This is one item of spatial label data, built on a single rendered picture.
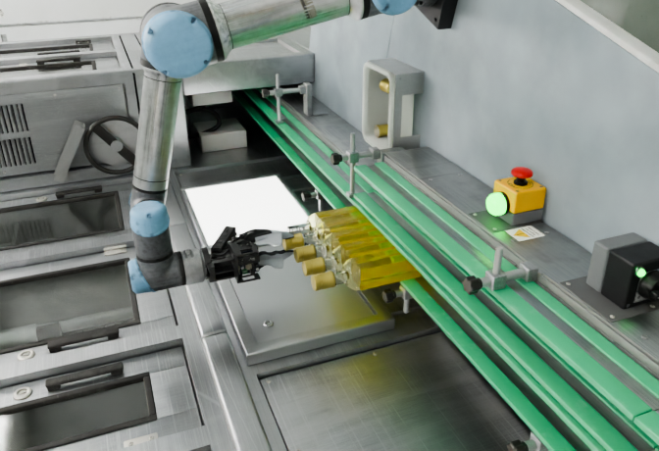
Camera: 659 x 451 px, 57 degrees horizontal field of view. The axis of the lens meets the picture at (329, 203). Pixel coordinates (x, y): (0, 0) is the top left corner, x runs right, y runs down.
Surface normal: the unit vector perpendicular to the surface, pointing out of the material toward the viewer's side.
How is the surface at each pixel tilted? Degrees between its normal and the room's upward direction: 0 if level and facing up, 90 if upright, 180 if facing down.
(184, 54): 80
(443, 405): 90
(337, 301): 90
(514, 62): 0
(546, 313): 90
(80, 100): 90
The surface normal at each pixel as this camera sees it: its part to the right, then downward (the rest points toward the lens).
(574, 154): -0.93, 0.16
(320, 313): -0.01, -0.90
